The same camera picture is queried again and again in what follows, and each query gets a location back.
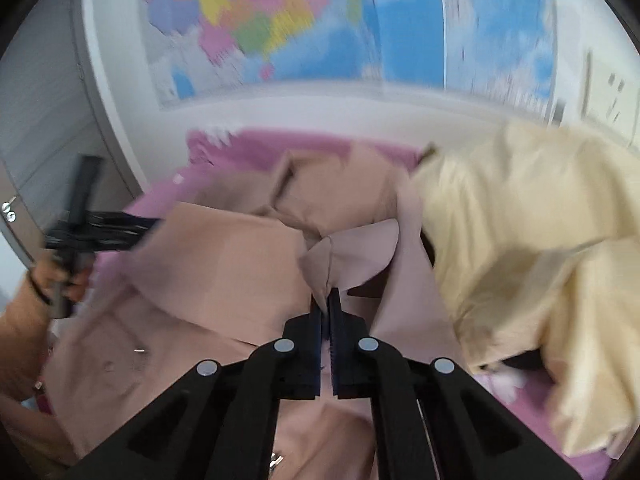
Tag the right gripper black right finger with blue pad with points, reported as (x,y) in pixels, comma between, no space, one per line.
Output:
(432,420)

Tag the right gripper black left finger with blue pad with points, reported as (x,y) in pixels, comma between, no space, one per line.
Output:
(216,421)

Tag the pink beige jacket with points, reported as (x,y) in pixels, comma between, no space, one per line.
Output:
(223,271)

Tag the person's left hand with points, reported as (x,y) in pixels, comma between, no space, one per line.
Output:
(46,274)

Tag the grey wardrobe doors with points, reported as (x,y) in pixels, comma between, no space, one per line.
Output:
(51,114)

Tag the cream yellow garment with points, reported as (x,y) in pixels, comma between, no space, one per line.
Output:
(536,239)

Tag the colourful wall map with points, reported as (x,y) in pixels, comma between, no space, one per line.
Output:
(197,48)

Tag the white wall panel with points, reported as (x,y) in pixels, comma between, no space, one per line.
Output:
(609,101)

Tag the blue world wall map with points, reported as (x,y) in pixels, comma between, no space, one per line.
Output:
(503,51)

